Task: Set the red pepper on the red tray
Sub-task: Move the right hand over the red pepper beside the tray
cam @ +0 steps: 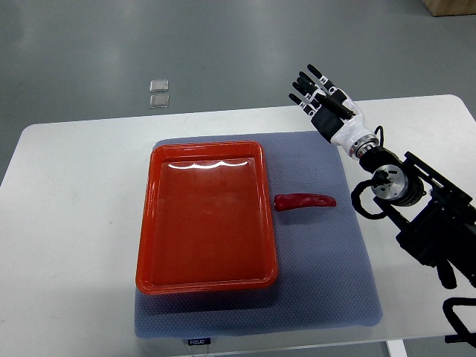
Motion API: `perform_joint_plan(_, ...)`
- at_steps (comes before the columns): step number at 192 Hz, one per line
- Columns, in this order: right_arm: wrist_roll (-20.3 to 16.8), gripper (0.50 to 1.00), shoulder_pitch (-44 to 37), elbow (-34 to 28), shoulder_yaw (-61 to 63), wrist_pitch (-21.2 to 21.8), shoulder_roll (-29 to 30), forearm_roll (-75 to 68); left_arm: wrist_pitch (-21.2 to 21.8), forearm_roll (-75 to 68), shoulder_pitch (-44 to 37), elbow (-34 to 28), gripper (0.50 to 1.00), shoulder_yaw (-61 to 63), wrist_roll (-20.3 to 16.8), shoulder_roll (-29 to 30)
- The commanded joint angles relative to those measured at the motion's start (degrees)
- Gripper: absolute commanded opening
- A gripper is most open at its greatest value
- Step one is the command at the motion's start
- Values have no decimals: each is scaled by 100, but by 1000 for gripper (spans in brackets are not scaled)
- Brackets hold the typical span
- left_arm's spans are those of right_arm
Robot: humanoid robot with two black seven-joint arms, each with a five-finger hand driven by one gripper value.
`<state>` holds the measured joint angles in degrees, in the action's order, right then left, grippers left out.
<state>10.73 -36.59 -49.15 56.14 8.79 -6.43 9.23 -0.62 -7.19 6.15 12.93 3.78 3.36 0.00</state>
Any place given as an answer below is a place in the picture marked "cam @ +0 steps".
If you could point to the upper floor socket plate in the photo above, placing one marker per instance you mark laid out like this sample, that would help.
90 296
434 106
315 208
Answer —
156 86

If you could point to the red plastic tray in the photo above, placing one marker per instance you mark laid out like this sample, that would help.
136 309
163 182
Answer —
207 223

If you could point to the blue-grey mesh mat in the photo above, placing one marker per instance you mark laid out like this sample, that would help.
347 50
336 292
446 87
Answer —
325 277

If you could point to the red chili pepper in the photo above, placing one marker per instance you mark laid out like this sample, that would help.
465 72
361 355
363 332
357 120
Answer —
291 201

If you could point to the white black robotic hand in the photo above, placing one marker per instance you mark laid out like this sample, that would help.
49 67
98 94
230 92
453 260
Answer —
332 112

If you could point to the wooden box corner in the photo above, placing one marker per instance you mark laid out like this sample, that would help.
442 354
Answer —
450 7

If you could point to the white table leg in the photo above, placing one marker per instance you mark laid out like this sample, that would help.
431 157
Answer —
396 348

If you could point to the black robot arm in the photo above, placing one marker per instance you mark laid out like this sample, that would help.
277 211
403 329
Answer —
435 218

